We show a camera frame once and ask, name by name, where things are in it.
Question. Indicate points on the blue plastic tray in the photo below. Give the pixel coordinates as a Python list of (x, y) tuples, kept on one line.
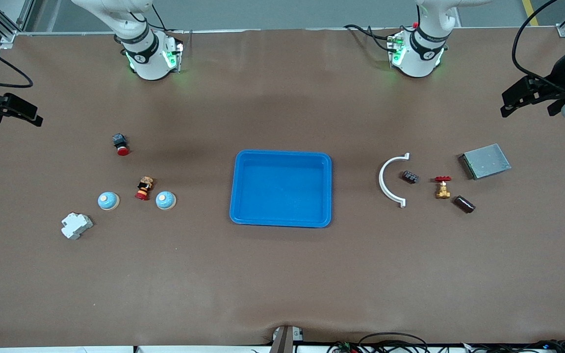
[(282, 191)]

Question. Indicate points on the white curved pipe clamp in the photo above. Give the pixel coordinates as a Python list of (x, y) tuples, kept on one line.
[(381, 180)]

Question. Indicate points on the light blue bell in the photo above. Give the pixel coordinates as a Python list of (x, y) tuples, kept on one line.
[(108, 201), (166, 200)]

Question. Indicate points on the dark brown capacitor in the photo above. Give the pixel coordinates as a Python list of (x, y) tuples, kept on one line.
[(410, 177), (464, 204)]

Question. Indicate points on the white circuit breaker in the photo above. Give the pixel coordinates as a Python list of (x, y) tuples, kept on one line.
[(76, 225)]

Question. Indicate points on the red yellow button switch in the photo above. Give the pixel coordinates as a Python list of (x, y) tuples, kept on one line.
[(143, 189)]

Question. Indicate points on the grey metal table bracket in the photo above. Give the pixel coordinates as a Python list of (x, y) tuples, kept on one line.
[(282, 340)]

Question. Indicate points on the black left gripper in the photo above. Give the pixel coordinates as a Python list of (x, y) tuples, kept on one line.
[(558, 80)]

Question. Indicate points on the grey metal box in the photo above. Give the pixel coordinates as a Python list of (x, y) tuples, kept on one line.
[(486, 162)]

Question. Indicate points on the red pushbutton black base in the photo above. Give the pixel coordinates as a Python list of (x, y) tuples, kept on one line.
[(121, 147)]

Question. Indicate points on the brown table mat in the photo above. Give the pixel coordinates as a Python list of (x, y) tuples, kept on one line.
[(282, 274)]

